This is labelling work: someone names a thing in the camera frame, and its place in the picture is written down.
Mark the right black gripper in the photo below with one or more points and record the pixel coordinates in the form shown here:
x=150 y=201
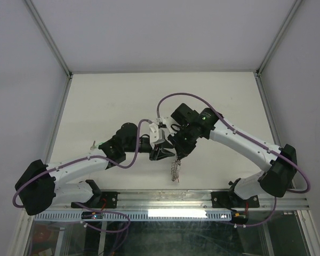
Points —
x=182 y=151

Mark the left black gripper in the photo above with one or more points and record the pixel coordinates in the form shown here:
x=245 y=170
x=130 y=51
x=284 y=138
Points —
x=157 y=153

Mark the metal disc with keyrings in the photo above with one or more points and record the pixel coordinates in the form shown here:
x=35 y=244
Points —
x=175 y=168

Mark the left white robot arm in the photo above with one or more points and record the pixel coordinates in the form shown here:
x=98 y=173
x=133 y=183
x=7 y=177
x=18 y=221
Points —
x=43 y=185

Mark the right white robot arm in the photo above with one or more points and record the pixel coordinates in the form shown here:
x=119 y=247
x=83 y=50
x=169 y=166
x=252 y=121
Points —
x=275 y=162

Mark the green tag key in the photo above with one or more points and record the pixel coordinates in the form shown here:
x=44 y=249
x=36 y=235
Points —
x=95 y=145

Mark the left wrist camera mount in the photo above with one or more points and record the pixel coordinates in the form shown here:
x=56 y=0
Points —
x=156 y=134

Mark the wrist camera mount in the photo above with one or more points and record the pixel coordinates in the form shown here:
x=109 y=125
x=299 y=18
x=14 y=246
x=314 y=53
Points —
x=168 y=123
x=156 y=134

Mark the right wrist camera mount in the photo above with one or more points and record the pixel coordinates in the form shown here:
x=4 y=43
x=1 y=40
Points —
x=168 y=123

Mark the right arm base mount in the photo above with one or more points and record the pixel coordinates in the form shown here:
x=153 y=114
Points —
x=224 y=199

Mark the white slotted cable duct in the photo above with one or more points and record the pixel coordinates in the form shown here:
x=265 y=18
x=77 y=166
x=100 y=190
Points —
x=147 y=215

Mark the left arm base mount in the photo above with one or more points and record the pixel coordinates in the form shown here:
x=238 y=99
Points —
x=105 y=200

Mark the aluminium frame post right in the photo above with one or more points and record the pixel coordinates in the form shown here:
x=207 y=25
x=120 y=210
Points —
x=283 y=29

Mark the aluminium frame post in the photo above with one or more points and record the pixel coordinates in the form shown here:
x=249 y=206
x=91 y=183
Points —
x=38 y=20
x=283 y=29

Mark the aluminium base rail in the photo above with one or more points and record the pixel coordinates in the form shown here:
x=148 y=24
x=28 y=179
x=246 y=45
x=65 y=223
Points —
x=198 y=199

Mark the aluminium frame post left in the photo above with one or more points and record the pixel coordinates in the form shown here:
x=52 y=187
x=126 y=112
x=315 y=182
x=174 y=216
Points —
x=38 y=20

